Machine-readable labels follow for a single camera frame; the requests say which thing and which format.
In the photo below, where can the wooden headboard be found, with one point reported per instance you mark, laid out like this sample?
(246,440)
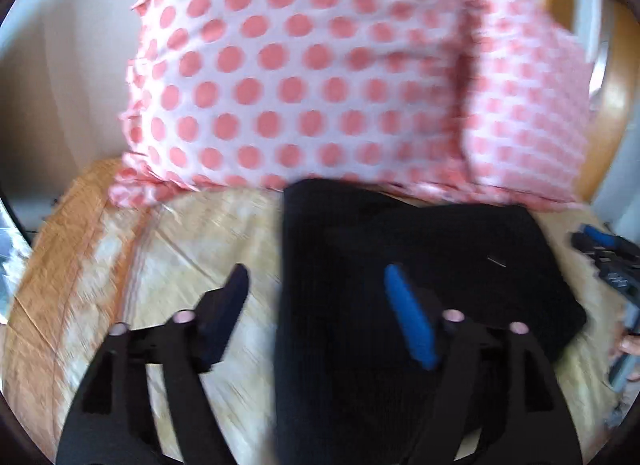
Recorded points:
(612,105)

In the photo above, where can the person's right hand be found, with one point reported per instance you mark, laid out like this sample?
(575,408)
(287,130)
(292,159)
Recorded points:
(629,347)

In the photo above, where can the black pants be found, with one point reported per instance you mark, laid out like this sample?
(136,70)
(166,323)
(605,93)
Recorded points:
(400,245)

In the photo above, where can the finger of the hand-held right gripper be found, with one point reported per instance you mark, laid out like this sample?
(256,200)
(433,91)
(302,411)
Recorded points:
(585,245)
(600,236)

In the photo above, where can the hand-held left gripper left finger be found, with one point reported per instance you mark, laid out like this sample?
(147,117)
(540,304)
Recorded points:
(225,315)

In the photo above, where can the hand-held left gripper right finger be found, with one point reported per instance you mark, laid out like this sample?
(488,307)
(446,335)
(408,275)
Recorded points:
(410,315)

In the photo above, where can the pink polka dot pillow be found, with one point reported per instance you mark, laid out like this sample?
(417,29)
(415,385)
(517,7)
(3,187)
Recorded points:
(300,70)
(525,110)

